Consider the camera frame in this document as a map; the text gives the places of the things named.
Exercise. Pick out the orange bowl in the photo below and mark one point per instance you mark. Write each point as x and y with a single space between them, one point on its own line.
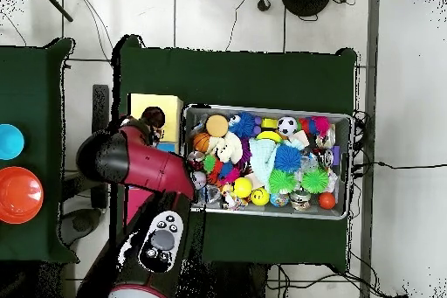
17 196

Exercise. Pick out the toy baseball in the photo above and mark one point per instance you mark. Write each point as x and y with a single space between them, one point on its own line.
200 180

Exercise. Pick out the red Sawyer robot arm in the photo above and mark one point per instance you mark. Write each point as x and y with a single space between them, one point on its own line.
150 165

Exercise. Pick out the toy soccer ball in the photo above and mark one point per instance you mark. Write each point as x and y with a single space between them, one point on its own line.
287 126

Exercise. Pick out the dark green table cloth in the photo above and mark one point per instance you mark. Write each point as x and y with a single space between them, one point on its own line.
31 84
244 77

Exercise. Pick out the black floor stand foot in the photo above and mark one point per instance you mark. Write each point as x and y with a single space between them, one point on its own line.
100 102

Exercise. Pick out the orange foam disc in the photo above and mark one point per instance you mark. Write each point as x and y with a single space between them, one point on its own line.
217 126

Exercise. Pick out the blue spiky ball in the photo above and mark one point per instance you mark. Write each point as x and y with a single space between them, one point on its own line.
287 159

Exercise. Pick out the wooden box with three holes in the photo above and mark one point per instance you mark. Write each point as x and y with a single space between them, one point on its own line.
171 109

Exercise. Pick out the blue bowl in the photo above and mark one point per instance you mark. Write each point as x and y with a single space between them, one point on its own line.
10 142

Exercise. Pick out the yellow smiley ball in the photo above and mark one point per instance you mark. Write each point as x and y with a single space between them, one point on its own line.
261 197

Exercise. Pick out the mint green cloth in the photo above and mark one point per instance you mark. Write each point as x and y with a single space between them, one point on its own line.
262 160

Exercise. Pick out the black tripod leg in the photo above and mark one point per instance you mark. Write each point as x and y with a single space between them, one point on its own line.
56 5

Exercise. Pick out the cream waffle cloth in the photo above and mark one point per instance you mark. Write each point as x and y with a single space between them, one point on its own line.
232 146

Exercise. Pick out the toy basketball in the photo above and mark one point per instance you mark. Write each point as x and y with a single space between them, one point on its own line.
200 142

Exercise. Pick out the grey round floor base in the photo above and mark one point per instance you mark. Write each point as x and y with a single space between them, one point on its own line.
82 223

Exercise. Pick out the black round stand base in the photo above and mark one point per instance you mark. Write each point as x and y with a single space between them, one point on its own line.
305 1

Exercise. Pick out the small orange ball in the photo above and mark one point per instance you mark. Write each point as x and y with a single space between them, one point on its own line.
327 200

